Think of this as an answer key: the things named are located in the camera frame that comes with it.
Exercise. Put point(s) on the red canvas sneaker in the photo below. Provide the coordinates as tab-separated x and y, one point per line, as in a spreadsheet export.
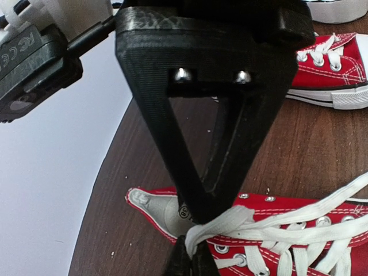
263	235
333	72

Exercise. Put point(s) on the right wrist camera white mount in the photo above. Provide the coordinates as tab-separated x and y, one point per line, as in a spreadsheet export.
41	46

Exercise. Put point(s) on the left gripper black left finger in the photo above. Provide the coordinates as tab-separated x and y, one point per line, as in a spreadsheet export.
179	263

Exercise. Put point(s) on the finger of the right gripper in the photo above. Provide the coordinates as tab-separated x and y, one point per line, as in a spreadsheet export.
208	92

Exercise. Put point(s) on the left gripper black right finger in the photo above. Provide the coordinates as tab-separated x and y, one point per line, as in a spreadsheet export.
203	263

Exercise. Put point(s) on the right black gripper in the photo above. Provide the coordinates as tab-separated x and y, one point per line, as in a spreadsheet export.
276	22

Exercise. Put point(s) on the white scalloped ceramic bowl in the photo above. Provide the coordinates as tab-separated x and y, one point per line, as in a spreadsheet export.
337	12

